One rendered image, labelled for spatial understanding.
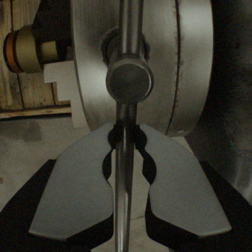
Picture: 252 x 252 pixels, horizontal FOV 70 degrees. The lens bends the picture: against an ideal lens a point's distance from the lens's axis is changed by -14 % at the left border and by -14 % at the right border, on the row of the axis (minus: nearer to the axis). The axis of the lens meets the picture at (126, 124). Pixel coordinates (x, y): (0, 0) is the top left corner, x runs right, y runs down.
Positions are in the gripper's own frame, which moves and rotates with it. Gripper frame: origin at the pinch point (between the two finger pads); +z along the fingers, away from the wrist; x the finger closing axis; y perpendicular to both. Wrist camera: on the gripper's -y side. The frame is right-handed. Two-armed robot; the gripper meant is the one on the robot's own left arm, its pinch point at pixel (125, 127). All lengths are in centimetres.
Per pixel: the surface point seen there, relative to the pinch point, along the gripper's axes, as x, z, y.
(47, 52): -11.1, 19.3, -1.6
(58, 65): -9.6, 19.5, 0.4
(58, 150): -48, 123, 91
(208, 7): 7.2, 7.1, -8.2
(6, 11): -32, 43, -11
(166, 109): 4.4, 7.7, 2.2
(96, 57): -2.4, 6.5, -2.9
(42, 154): -62, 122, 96
